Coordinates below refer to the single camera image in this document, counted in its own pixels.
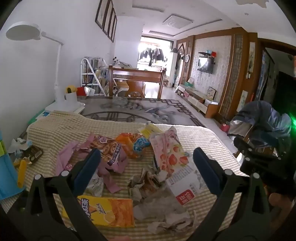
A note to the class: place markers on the white standing air conditioner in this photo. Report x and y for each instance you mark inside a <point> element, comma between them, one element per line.
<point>173,69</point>

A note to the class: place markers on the wall shelf with items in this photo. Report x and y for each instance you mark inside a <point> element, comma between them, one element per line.
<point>208,54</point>

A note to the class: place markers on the white printed snack bag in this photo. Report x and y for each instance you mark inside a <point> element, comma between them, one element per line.
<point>182,180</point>

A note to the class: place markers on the swirl cake snack wrapper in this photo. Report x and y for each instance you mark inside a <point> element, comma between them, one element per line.
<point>111,148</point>

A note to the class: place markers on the pink plastic wrapper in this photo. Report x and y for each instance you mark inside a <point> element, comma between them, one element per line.
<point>66,160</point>

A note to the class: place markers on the white container with yellow item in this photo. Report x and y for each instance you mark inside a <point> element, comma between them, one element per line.
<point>70,96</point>

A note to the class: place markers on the clothes draped chair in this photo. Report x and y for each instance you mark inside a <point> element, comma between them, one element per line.
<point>263,120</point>

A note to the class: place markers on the white bookshelf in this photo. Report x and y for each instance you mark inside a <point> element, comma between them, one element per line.
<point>92,69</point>

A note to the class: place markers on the strawberry print bag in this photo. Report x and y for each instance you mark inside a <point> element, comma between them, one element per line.
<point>166,148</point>

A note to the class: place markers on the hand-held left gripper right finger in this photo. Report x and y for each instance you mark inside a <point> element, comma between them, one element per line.
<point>207,171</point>

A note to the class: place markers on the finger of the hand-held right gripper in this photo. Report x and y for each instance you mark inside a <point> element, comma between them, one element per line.
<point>242,147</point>

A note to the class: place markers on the small white snack wrapper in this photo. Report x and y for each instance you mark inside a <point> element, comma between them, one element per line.
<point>97,185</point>

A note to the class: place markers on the blue plastic box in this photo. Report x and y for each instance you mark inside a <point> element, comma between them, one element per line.
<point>7,176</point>

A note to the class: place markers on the yellow tissue packet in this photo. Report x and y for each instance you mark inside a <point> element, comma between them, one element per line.
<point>148,131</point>

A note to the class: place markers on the person's right hand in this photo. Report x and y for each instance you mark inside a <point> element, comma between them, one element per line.
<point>277,200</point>

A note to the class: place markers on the crumpled brown white tissue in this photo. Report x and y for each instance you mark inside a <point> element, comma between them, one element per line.
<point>143,185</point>

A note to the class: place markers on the wooden chair with jacket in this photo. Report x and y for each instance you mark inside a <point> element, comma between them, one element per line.
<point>238,153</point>

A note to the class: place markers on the brown wooden chair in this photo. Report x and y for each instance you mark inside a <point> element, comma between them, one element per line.
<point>136,76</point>

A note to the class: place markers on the dark flat packet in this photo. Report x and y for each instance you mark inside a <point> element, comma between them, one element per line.
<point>34,154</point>

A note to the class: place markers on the orange blue snack wrapper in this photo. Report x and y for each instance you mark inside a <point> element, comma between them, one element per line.
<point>126,143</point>

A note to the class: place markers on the white desk lamp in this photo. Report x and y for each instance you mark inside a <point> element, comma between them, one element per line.
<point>23,31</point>

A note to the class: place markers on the small framed picture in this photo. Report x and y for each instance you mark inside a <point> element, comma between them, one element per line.
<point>211,93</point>

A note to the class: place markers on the red bag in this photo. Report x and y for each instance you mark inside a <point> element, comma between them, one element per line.
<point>81,91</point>

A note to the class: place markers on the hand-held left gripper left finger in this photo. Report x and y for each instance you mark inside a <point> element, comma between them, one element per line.
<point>87,170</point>

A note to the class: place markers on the wall television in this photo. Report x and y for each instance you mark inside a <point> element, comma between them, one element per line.
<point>205,65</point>

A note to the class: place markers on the long television cabinet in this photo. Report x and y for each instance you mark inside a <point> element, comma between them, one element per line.
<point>198,99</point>

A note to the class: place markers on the hanging clothes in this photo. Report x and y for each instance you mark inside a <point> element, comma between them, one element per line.
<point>150,54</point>

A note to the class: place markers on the framed wall picture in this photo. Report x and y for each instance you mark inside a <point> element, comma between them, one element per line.
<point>108,18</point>
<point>101,11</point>
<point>115,30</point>
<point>112,24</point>

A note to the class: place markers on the round wall clock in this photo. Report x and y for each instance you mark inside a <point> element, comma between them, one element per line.
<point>187,58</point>

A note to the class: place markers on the grey white paper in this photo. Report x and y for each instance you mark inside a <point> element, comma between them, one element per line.
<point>161,208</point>

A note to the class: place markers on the red item on floor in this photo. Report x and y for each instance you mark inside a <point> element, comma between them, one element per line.
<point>224,127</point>

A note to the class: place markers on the orange drink carton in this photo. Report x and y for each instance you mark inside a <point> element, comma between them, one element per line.
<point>115,210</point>

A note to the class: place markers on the square ceiling light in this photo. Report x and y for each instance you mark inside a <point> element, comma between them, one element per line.
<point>177,21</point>

